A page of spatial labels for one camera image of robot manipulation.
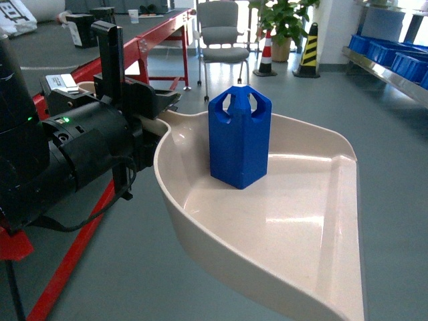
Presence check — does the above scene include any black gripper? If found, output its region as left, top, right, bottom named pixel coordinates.
left=94, top=74, right=181, bottom=171

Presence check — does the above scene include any blue plastic hexagonal part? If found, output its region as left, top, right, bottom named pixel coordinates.
left=208, top=86, right=272, bottom=189

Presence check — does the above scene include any beige plastic dustpan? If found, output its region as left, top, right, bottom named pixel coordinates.
left=77, top=81, right=368, bottom=321

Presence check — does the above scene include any metal shelf rack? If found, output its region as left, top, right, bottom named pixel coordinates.
left=342, top=1, right=427, bottom=106

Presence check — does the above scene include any white paper cup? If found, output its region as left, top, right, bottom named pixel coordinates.
left=128, top=9, right=139, bottom=24

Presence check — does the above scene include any grey office chair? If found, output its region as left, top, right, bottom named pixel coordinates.
left=196, top=1, right=249, bottom=88

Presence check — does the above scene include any red white traffic cone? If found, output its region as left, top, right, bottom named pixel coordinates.
left=253, top=29, right=277, bottom=77

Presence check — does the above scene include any green potted plant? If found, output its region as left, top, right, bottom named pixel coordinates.
left=249, top=0, right=320, bottom=62

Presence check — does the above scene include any yellow black traffic cone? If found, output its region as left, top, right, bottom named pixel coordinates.
left=292, top=23, right=320, bottom=78

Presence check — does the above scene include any white bag with print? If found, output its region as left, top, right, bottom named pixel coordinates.
left=1, top=0, right=37, bottom=37

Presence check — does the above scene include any red table frame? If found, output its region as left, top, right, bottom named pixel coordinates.
left=25, top=8, right=196, bottom=321

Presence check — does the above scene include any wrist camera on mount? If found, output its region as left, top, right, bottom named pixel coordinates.
left=39, top=20, right=126, bottom=109

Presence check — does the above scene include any black cable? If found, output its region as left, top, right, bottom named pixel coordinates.
left=33, top=155, right=138, bottom=233

